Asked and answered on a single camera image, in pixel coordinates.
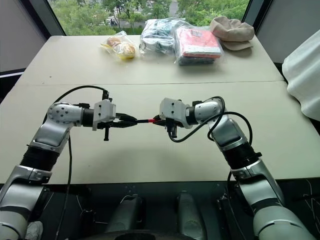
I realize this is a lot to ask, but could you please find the white cloth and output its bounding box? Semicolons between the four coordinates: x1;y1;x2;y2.
281;30;320;121

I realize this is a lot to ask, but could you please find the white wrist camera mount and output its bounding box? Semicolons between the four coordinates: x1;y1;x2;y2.
91;99;117;132
159;97;190;121

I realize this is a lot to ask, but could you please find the clear bag of dark items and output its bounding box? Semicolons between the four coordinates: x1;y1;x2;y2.
138;17;191;58

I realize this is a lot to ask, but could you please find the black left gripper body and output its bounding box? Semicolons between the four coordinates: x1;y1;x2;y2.
96;112;124;142

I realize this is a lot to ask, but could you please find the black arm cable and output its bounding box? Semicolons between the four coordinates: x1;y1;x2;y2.
42;85;113;240
166;95;254;201

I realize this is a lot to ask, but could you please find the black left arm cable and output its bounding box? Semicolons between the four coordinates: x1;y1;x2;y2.
42;85;113;240

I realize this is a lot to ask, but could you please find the dark window frame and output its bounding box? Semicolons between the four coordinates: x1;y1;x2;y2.
45;0;261;36

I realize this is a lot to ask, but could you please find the plastic bag of bread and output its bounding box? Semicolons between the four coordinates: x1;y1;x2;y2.
100;30;138;61

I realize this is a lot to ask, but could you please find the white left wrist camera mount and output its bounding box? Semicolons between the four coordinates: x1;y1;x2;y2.
91;99;117;132

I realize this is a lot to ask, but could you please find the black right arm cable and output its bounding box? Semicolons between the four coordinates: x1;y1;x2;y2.
166;95;254;201

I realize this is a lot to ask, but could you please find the beige flat cap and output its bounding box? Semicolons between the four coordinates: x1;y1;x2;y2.
209;15;256;52

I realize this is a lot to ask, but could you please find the clear bag with red packet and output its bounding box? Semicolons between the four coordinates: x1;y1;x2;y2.
172;24;225;67

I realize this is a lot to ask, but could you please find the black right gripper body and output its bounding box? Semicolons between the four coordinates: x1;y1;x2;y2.
161;117;186;139

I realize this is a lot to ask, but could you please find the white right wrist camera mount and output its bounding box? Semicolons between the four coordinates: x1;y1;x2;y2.
159;97;190;121

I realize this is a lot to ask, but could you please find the white fabric object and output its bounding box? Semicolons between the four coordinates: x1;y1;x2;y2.
24;220;45;240

